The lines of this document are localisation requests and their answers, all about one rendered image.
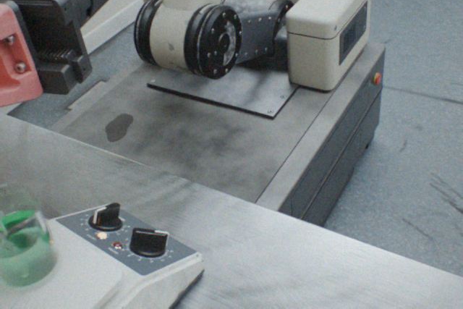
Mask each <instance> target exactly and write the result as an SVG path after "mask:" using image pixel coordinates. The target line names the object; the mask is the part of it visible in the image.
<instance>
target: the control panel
mask: <svg viewBox="0 0 463 309"><path fill-rule="evenodd" d="M95 209H96V208H94V209H91V210H88V211H83V212H80V213H75V214H72V215H69V216H64V217H61V218H58V219H55V220H56V222H58V223H60V224H61V225H62V226H64V227H66V228H68V229H69V230H70V231H72V232H74V233H75V234H78V235H79V236H81V237H82V238H84V239H85V240H87V241H88V242H89V243H90V244H92V245H94V246H95V247H97V248H98V249H100V250H102V251H104V252H105V253H107V254H109V255H110V256H112V257H113V258H115V259H117V260H118V261H120V262H121V263H122V264H123V265H125V266H127V267H129V268H130V269H132V270H133V271H135V272H137V273H138V274H139V275H142V276H145V275H148V274H151V273H153V272H155V271H157V270H159V269H162V268H164V267H166V266H169V265H171V264H173V263H176V262H178V261H180V260H182V259H184V258H187V257H189V255H192V254H195V253H196V252H198V251H196V250H193V249H192V248H191V247H188V246H186V245H185V244H183V243H181V242H179V241H178V240H176V239H174V238H171V237H170V236H169V237H168V241H167V245H166V249H165V253H164V254H163V255H161V256H158V257H153V258H149V257H144V256H141V255H138V254H136V253H134V252H132V251H131V249H130V243H131V238H132V230H133V229H134V228H135V227H138V228H144V229H156V230H158V229H157V228H155V227H153V226H151V225H149V224H146V223H145V222H144V221H141V220H139V219H138V218H136V217H134V216H133V215H131V214H129V213H127V212H126V211H124V210H122V209H120V211H119V218H120V219H121V220H122V228H121V229H118V230H116V231H111V232H107V231H101V230H97V229H94V228H92V227H91V226H90V225H89V223H88V221H89V218H90V216H92V215H93V214H94V211H95ZM100 232H104V233H106V234H107V237H99V236H98V233H100ZM115 242H120V243H121V244H122V246H121V247H115V246H113V244H114V243H115Z"/></svg>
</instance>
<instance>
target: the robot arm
mask: <svg viewBox="0 0 463 309"><path fill-rule="evenodd" d="M108 1H109V0H0V108H1V107H5V106H11V105H14V104H17V103H23V102H27V101H29V100H33V99H36V98H38V97H39V96H40V95H41V94H42V93H50V94H58V95H67V94H68V93H69V92H70V91H71V90H72V89H73V87H74V86H76V84H77V83H78V84H83V83H84V81H85V80H86V78H87V77H88V76H89V75H90V73H91V72H92V71H93V68H92V65H91V63H90V57H89V55H88V51H87V49H86V46H85V42H84V39H83V36H82V32H81V28H82V27H83V26H84V25H85V24H86V23H87V22H88V21H89V20H90V19H91V18H92V17H93V16H94V15H95V14H96V13H97V12H98V11H100V10H101V8H102V7H103V6H104V5H105V4H106V3H107V2H108Z"/></svg>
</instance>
